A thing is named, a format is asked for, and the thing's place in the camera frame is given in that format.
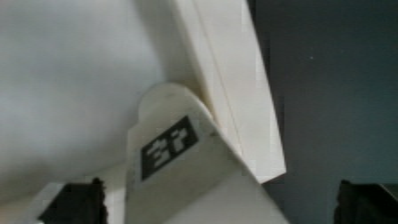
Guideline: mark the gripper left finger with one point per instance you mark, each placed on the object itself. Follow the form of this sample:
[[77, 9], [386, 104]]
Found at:
[[68, 204]]

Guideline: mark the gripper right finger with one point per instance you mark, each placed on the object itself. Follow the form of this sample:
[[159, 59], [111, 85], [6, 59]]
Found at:
[[367, 203]]

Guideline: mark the white square table top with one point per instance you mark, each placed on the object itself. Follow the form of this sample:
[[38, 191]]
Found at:
[[90, 50]]

